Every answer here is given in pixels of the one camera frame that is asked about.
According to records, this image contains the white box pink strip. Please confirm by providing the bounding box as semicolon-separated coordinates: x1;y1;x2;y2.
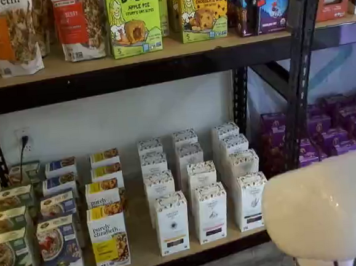
175;141;207;183
191;181;231;246
185;160;219;191
170;127;199;148

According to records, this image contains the white box yellow strip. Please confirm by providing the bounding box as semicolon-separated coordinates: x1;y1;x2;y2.
136;136;164;157
139;151;169;176
152;190;192;258
142;169;176;204

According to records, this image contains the white yellow granola box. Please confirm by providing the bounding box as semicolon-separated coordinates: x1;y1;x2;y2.
90;162;124;184
85;203;132;266
89;147;121;169
84;178;123;212

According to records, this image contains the wooden shelf board with boxes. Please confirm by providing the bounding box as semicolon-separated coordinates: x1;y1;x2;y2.
27;126;274;266

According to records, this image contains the green Bobo's apple pie box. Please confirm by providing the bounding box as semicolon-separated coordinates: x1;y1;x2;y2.
105;0;164;61

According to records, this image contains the yellow Bobo's peanut butter box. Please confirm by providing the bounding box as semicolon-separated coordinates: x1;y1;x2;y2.
172;0;231;44

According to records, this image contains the blue cereal box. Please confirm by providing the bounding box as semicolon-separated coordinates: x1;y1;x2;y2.
41;174;79;197
43;156;77;179
39;190;79;220
35;213;86;266

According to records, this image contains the wooden shelf board with snacks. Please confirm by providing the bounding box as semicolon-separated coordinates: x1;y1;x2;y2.
0;13;356;91

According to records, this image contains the purple Zbar box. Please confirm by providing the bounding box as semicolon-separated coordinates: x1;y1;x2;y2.
227;0;293;39

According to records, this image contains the red granola bag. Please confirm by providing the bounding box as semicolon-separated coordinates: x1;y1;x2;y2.
50;0;111;64

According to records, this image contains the brown granola bag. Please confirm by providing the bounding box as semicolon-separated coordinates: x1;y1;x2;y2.
30;0;56;57

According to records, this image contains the orange granola bag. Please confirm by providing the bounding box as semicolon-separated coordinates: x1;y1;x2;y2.
0;0;45;79

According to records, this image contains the black metal shelf frame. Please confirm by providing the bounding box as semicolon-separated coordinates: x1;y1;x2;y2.
0;0;356;266

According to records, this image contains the white wall outlet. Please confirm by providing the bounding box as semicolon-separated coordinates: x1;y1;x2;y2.
13;127;34;155

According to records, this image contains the black power plug cable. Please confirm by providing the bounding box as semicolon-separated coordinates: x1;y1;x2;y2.
17;135;33;181

